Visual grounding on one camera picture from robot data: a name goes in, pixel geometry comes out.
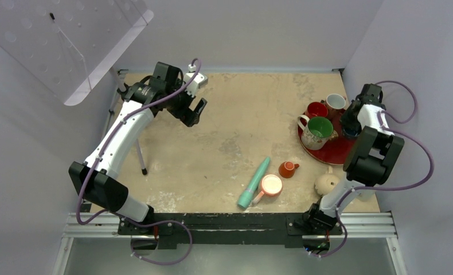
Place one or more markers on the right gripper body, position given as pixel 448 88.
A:
pixel 348 118

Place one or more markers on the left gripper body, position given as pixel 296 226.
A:
pixel 179 107

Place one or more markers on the pink brown mug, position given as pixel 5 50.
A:
pixel 334 103

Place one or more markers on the large white cat mug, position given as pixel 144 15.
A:
pixel 316 131

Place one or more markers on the red glossy mug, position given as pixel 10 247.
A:
pixel 316 109

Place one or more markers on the small orange cup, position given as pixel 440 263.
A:
pixel 287 169

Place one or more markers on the pink white mug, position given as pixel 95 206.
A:
pixel 270 186

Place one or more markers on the teal pen tube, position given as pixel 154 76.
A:
pixel 246 196

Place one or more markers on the blue mug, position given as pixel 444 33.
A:
pixel 350 134

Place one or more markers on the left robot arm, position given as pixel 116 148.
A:
pixel 96 178

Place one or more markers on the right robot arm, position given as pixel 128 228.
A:
pixel 370 161

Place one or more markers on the red round tray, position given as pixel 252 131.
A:
pixel 335 151

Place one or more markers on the cream teapot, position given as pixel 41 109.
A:
pixel 326 182

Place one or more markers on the tripod stand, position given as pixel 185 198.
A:
pixel 120 84

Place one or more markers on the clear acrylic panel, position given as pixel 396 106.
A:
pixel 70 46

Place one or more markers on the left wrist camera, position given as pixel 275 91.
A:
pixel 197 83

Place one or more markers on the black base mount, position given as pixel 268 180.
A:
pixel 288 229

